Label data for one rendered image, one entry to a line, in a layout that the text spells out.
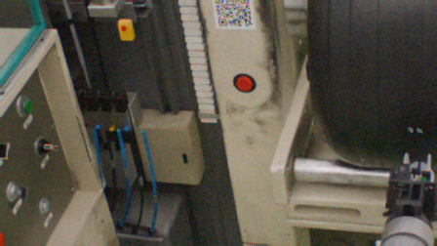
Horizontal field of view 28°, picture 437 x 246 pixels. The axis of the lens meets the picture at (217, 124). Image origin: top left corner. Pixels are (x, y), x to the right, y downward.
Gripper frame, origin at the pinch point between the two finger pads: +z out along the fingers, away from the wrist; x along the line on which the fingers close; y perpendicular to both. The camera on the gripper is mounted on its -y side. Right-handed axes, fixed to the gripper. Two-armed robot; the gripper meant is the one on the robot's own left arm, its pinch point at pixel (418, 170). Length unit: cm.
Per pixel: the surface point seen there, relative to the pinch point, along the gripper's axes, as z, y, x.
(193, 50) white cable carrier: 17.3, 12.6, 43.6
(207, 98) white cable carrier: 18.6, 1.4, 42.5
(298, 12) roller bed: 59, 2, 32
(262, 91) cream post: 17.1, 4.3, 30.6
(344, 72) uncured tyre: -5.0, 20.8, 11.0
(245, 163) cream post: 19.4, -14.2, 36.5
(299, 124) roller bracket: 22.6, -6.1, 25.2
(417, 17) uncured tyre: -3.1, 29.4, 0.1
